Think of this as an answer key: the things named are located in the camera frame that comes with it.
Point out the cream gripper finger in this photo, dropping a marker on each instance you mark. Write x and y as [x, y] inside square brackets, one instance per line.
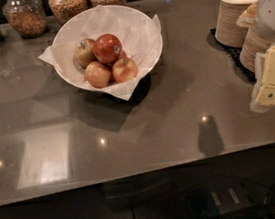
[263, 94]
[248, 17]

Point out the red top apple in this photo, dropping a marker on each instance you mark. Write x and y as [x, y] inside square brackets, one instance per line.
[107, 48]

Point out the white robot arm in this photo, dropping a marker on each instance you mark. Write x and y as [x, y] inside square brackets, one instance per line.
[261, 16]

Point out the front paper bowl stack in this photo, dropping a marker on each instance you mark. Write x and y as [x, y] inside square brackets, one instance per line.
[253, 44]

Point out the paper bowl stack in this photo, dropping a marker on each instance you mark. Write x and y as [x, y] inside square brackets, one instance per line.
[253, 44]
[227, 32]

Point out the rear paper bowl stack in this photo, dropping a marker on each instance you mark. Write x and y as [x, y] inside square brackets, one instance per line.
[227, 32]

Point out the white bowl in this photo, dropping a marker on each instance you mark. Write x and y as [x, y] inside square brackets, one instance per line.
[98, 19]

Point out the front right apple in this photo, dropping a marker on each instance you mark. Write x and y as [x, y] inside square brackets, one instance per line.
[124, 69]

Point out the front left apple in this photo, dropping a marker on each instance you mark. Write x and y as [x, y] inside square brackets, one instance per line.
[97, 74]

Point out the yellow-green left apple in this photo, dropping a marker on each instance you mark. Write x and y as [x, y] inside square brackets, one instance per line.
[83, 52]

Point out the black rubber mat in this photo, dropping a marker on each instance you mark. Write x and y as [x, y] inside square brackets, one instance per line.
[241, 71]

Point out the white paper liner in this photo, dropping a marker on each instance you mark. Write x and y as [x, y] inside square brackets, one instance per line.
[141, 37]

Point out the black power box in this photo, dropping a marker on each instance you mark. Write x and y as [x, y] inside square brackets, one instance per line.
[217, 200]

